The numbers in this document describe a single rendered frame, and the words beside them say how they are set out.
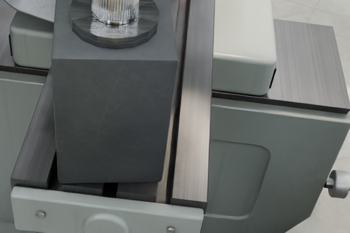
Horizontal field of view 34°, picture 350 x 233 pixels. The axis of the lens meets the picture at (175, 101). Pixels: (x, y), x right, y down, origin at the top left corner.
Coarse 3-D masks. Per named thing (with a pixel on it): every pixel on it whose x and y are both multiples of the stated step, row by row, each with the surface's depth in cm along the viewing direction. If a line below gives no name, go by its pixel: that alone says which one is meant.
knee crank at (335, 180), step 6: (330, 174) 127; (336, 174) 124; (342, 174) 124; (348, 174) 124; (330, 180) 125; (336, 180) 123; (342, 180) 123; (348, 180) 123; (324, 186) 126; (330, 186) 125; (336, 186) 123; (342, 186) 123; (348, 186) 123; (330, 192) 126; (336, 192) 123; (342, 192) 123; (342, 198) 125
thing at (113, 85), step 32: (64, 0) 60; (160, 0) 62; (64, 32) 56; (96, 32) 54; (128, 32) 55; (160, 32) 58; (64, 64) 54; (96, 64) 54; (128, 64) 55; (160, 64) 55; (64, 96) 56; (96, 96) 57; (128, 96) 57; (160, 96) 58; (64, 128) 60; (96, 128) 60; (128, 128) 61; (160, 128) 61; (64, 160) 63; (96, 160) 64; (128, 160) 64; (160, 160) 65
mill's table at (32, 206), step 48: (192, 0) 96; (192, 48) 87; (48, 96) 76; (192, 96) 79; (48, 144) 70; (192, 144) 73; (48, 192) 66; (96, 192) 67; (144, 192) 66; (192, 192) 67
